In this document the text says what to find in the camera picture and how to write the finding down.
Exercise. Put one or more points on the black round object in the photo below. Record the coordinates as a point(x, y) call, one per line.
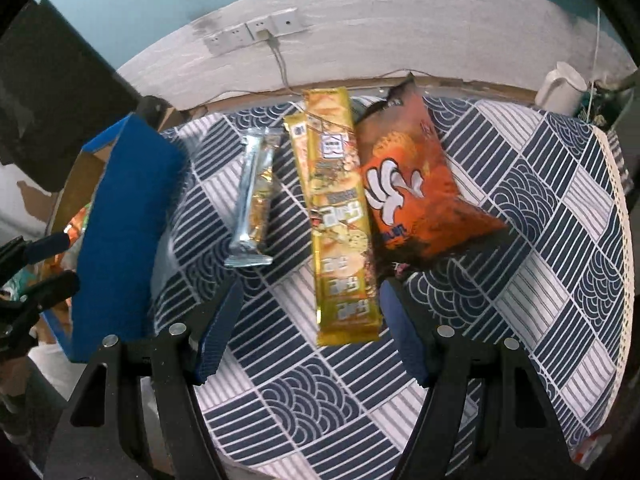
point(155, 110)

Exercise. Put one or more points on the silver snack bar packet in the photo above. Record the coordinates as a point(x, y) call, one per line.
point(252, 200)

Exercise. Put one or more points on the navy white patterned tablecloth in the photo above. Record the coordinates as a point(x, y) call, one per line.
point(525, 240)

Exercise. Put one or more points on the orange chip bag white print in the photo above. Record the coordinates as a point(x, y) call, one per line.
point(415, 185)

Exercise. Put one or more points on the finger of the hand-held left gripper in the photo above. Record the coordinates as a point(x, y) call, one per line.
point(47, 247)
point(55, 287)

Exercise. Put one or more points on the long yellow snack packet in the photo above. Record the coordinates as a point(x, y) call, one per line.
point(345, 240)
point(297, 150)

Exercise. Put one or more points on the orange snack packet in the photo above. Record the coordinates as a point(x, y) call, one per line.
point(75, 230)

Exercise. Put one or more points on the blue cardboard box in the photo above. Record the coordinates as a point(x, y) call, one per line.
point(125, 220)

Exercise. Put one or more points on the dark sheet on wall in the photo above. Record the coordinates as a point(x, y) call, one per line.
point(50, 100)

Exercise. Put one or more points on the white wall socket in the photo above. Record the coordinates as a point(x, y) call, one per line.
point(217, 42)
point(237, 36)
point(260, 26)
point(287, 21)

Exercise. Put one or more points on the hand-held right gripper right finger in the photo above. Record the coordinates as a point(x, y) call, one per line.
point(405, 330)

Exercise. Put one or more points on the wooden edge strip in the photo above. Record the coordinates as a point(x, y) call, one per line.
point(450, 80)

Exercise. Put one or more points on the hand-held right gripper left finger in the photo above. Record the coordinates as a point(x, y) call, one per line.
point(220, 330)

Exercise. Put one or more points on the white red object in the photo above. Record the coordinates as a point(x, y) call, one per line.
point(590, 452)

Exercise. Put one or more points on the white electric kettle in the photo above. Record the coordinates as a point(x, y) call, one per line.
point(562, 90)

